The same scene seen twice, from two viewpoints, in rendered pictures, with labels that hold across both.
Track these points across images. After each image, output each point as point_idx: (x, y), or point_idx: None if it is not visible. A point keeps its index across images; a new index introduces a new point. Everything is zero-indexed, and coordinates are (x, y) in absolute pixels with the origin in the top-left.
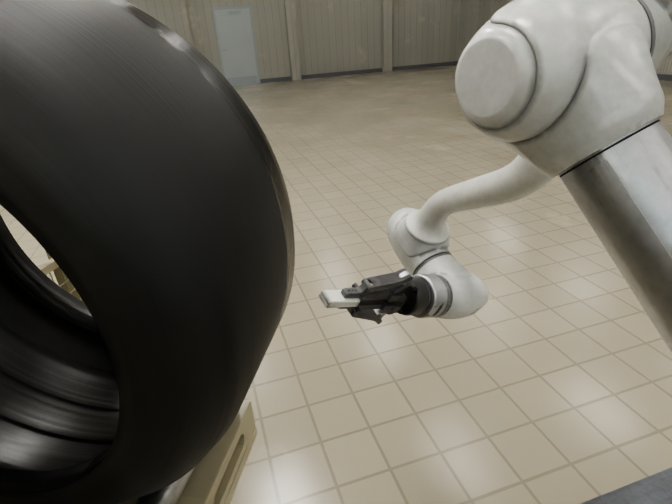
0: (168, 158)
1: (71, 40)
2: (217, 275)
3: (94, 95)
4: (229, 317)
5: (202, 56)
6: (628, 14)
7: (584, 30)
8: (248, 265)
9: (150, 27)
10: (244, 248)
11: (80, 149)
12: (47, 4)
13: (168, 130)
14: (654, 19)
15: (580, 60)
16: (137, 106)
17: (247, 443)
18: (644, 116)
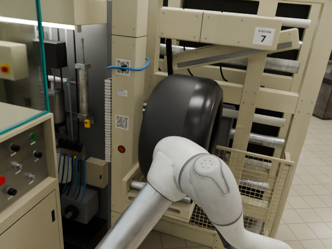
0: (150, 122)
1: (160, 100)
2: (144, 143)
3: (151, 108)
4: (143, 152)
5: (197, 113)
6: (172, 158)
7: (159, 148)
8: (152, 149)
9: (189, 102)
10: (153, 145)
11: (145, 113)
12: (170, 93)
13: (155, 118)
14: (183, 171)
15: (154, 153)
16: (154, 112)
17: (180, 216)
18: (147, 177)
